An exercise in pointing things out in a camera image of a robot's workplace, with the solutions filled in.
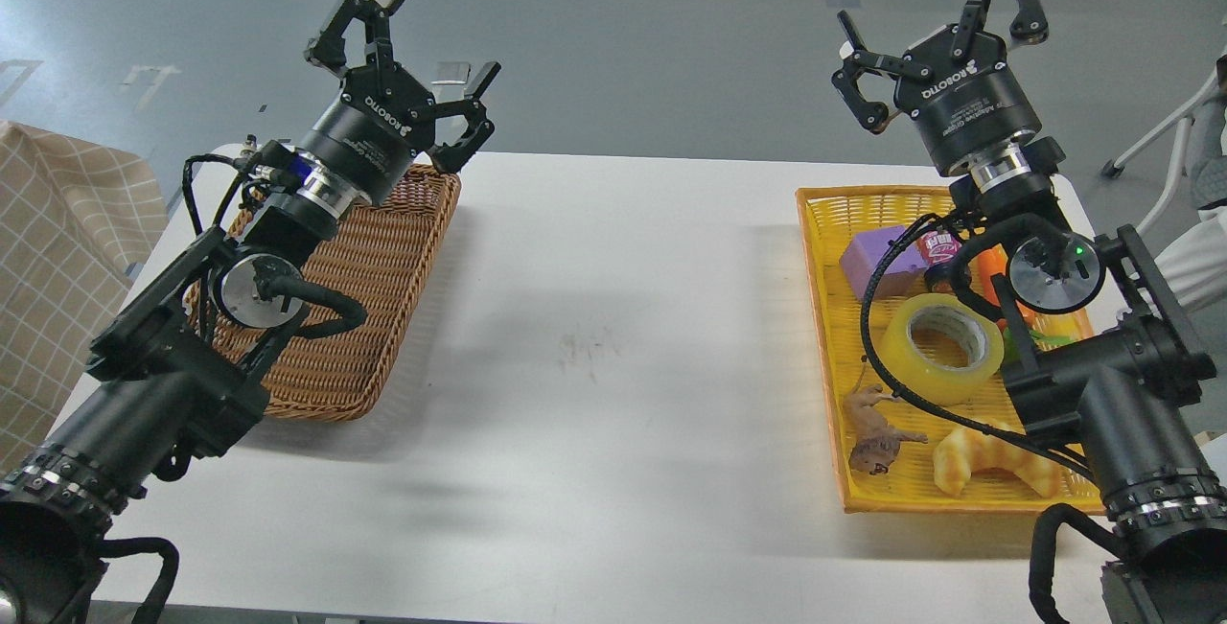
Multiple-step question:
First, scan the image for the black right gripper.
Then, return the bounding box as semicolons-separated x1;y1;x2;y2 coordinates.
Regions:
831;0;1052;177

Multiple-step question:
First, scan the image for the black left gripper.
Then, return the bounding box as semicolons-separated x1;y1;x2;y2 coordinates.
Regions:
301;0;502;210

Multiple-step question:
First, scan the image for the yellow tape roll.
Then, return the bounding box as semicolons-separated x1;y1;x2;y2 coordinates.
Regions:
876;293;1004;408

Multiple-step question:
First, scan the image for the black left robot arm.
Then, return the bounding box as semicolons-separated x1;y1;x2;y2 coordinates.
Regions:
2;0;499;623

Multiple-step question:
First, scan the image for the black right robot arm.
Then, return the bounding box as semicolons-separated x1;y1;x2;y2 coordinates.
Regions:
832;0;1226;623

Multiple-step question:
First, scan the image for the brown wicker basket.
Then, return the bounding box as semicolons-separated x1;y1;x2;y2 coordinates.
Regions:
184;162;463;423

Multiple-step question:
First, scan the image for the small pink can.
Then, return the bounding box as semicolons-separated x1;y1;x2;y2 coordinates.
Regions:
915;228;962;268

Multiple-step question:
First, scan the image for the purple foam block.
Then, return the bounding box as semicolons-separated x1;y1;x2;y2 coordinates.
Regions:
840;226;928;302

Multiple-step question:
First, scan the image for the yellow plastic basket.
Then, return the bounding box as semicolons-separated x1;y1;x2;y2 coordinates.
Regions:
795;186;1104;516

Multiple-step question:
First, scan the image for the orange toy carrot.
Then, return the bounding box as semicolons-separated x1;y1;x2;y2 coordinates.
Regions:
974;244;1037;332

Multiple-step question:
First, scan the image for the beige checkered cloth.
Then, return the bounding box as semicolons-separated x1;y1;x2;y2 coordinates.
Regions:
1;121;168;470

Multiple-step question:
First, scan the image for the toy croissant bread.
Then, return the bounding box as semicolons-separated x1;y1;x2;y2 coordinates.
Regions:
933;425;1063;498

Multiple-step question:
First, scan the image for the brown toy animal figure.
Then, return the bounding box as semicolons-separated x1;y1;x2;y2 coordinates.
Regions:
840;354;930;474

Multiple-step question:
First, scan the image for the white chair frame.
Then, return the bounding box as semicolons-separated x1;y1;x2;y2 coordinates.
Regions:
1099;47;1226;234

